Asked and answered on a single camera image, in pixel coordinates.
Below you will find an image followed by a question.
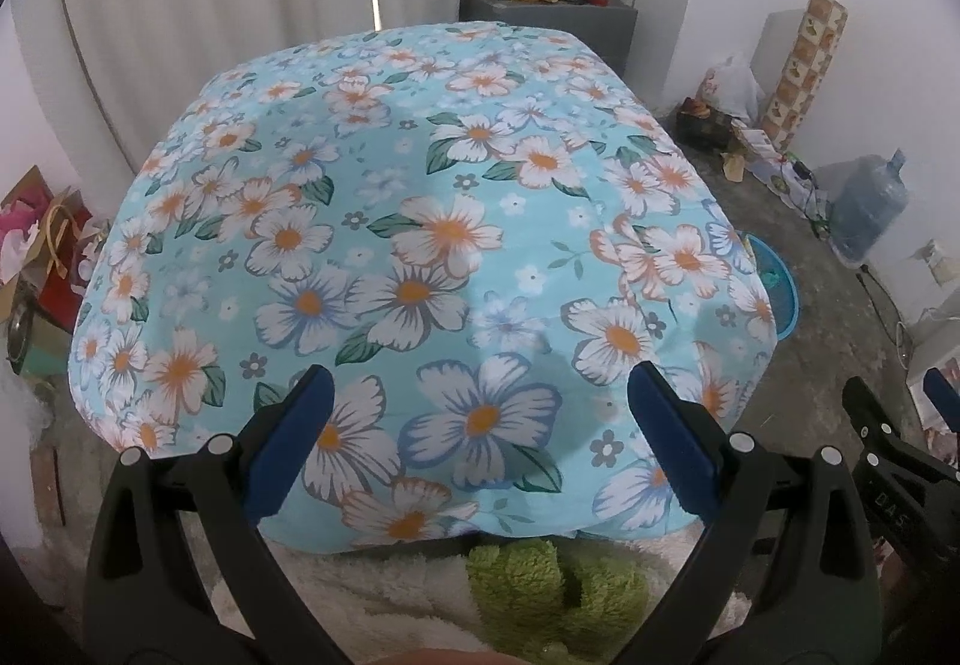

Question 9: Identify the patterned cardboard roll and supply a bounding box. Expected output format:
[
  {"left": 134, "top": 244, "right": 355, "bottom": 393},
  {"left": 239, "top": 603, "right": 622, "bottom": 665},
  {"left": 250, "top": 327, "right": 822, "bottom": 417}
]
[{"left": 761, "top": 0, "right": 848, "bottom": 152}]

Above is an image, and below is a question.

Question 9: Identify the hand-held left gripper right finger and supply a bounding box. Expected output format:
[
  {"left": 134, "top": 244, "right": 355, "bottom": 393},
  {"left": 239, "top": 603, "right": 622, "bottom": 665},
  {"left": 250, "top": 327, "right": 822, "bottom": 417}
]
[{"left": 611, "top": 359, "right": 882, "bottom": 665}]

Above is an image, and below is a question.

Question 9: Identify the grey flat board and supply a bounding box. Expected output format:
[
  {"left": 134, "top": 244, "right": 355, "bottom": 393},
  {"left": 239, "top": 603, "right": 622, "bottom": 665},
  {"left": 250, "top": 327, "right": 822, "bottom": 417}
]
[{"left": 754, "top": 8, "right": 811, "bottom": 103}]

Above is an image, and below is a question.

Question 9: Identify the white fluffy cloth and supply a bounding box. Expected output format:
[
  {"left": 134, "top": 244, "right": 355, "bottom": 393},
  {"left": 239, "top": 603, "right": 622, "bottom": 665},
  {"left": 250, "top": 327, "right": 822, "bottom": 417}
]
[{"left": 30, "top": 522, "right": 751, "bottom": 665}]

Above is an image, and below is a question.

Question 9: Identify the floral tablecloth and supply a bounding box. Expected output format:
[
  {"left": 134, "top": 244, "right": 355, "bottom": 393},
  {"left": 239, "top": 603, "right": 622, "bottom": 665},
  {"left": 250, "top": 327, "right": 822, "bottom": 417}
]
[{"left": 67, "top": 20, "right": 777, "bottom": 555}]

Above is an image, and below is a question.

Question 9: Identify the white plastic bag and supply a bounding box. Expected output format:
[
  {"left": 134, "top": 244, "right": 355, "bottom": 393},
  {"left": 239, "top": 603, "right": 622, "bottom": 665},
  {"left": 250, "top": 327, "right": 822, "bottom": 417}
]
[{"left": 694, "top": 53, "right": 766, "bottom": 124}]

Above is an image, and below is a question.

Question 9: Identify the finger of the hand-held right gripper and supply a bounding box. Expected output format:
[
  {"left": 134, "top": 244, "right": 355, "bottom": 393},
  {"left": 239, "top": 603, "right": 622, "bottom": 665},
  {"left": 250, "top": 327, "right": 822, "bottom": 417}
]
[
  {"left": 841, "top": 376, "right": 923, "bottom": 456},
  {"left": 922, "top": 367, "right": 960, "bottom": 441}
]

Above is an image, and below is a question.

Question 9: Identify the white cardboard box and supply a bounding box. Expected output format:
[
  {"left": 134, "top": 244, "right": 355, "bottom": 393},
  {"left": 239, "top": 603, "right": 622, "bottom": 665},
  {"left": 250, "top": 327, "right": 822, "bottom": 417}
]
[{"left": 904, "top": 327, "right": 960, "bottom": 426}]

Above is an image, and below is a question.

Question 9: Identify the grey cabinet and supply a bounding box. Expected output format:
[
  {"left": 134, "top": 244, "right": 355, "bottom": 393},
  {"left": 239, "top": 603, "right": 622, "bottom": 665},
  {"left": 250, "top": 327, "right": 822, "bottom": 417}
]
[{"left": 459, "top": 0, "right": 638, "bottom": 85}]

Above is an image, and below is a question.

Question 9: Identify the pink paper bag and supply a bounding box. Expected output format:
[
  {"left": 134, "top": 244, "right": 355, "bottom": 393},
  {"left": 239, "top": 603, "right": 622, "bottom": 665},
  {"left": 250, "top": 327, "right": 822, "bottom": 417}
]
[{"left": 0, "top": 166, "right": 57, "bottom": 283}]

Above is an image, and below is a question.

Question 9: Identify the green metal tin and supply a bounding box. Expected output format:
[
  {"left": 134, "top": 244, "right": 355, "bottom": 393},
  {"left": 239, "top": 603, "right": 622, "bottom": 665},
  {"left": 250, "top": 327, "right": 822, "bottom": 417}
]
[{"left": 6, "top": 301, "right": 76, "bottom": 377}]

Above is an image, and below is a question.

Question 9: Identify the brown wooden block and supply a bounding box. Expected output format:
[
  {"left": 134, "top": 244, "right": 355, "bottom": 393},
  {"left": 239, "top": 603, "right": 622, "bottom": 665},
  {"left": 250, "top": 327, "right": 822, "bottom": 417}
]
[{"left": 30, "top": 444, "right": 68, "bottom": 527}]

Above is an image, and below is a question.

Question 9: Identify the blue water jug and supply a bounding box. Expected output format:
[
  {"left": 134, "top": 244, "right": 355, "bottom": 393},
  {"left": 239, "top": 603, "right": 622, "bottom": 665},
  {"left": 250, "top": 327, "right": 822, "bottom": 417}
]
[{"left": 829, "top": 149, "right": 912, "bottom": 270}]

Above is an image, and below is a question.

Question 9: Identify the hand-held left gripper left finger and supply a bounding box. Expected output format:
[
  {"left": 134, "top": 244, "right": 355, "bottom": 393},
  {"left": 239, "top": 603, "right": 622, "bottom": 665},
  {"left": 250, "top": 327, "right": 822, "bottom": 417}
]
[{"left": 82, "top": 363, "right": 353, "bottom": 665}]

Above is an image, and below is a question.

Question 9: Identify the black cable tangle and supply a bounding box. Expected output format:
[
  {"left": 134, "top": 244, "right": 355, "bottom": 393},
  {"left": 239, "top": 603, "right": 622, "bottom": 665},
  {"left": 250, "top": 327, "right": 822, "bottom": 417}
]
[{"left": 780, "top": 155, "right": 833, "bottom": 238}]

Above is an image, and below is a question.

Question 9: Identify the green plush cloth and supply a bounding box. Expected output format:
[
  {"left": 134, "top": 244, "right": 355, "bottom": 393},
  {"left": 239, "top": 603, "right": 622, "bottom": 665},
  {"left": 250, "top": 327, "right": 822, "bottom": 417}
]
[{"left": 466, "top": 537, "right": 650, "bottom": 665}]

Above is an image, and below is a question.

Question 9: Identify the white wall socket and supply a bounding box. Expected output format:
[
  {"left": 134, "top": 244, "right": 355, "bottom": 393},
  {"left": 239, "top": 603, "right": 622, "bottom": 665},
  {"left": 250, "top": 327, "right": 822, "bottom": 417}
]
[{"left": 907, "top": 239, "right": 957, "bottom": 291}]

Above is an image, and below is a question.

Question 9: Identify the red gift bag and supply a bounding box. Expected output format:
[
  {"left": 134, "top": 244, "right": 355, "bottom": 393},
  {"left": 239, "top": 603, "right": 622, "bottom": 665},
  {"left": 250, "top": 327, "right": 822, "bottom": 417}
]
[{"left": 34, "top": 185, "right": 102, "bottom": 336}]

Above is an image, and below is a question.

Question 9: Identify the blue plastic basket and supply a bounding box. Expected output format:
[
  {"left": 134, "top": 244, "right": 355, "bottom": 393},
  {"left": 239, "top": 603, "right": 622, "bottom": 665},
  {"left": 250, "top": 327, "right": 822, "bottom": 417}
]
[{"left": 742, "top": 231, "right": 800, "bottom": 342}]

